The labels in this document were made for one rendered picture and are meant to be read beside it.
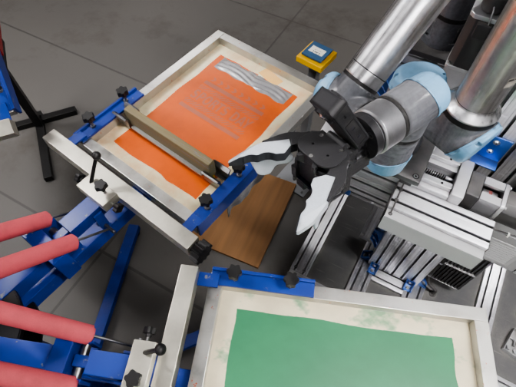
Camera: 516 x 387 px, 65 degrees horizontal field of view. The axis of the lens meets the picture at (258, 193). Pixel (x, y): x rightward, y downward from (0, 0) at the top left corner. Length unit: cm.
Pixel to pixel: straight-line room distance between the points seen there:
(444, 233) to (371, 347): 37
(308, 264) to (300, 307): 87
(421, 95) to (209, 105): 110
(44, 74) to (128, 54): 64
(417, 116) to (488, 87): 27
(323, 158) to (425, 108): 19
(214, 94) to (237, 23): 204
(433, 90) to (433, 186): 56
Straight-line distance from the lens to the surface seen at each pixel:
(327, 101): 50
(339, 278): 207
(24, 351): 127
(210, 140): 152
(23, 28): 410
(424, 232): 115
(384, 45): 76
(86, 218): 134
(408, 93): 65
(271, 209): 242
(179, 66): 176
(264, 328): 120
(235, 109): 161
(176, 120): 160
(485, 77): 89
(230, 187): 133
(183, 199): 138
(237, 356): 119
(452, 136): 97
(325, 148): 56
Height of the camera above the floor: 212
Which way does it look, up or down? 58 degrees down
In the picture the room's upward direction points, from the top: straight up
